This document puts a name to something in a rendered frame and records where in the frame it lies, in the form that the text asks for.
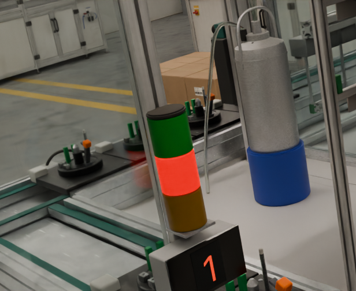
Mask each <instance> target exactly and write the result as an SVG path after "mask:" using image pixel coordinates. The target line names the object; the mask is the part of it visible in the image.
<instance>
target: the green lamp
mask: <svg viewBox="0 0 356 291"><path fill-rule="evenodd" d="M147 123H148V126H149V132H150V137H151V142H152V146H153V151H154V155H155V156H156V157H157V158H174V157H177V156H182V155H184V154H187V153H189V152H190V151H192V149H193V143H192V137H191V132H190V126H189V122H188V117H187V111H186V110H185V111H184V113H182V114H180V115H178V116H175V117H172V118H167V119H163V120H151V119H149V118H147Z"/></svg>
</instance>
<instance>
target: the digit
mask: <svg viewBox="0 0 356 291"><path fill-rule="evenodd" d="M190 255H191V260H192V266H193V269H194V275H195V280H196V285H197V289H198V291H208V290H210V289H212V288H214V287H215V286H217V285H219V284H221V283H223V282H224V281H226V280H227V279H226V275H225V269H224V264H223V257H222V254H221V248H220V242H219V239H218V240H216V241H214V242H212V243H211V244H209V245H207V246H205V247H203V248H201V249H199V250H197V251H195V252H193V253H191V254H190Z"/></svg>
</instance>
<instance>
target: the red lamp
mask: <svg viewBox="0 0 356 291"><path fill-rule="evenodd" d="M155 162H156V165H157V170H158V176H159V179H160V184H161V190H162V193H163V194H165V195H168V196H179V195H185V194H188V193H191V192H193V191H195V190H197V189H198V188H199V187H200V185H201V183H200V179H199V174H198V168H197V164H196V159H195V152H194V149H192V151H190V152H189V153H187V154H184V155H182V156H177V157H174V158H157V157H156V156H155Z"/></svg>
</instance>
